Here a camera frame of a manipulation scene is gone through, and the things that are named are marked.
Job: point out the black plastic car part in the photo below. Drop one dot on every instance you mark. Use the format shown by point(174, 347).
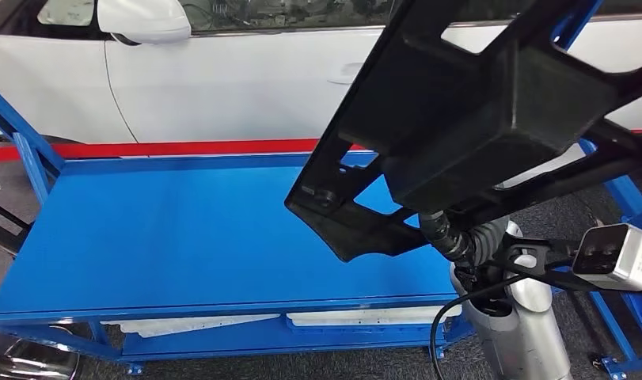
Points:
point(483, 115)

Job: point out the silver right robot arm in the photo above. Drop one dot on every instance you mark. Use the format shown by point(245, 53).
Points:
point(514, 335)

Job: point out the white car with red stripe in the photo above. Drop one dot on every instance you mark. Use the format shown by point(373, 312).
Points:
point(221, 84)

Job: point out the chrome stool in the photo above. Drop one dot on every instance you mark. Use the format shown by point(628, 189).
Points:
point(27, 362)

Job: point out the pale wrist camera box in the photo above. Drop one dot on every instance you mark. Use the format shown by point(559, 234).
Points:
point(614, 257)

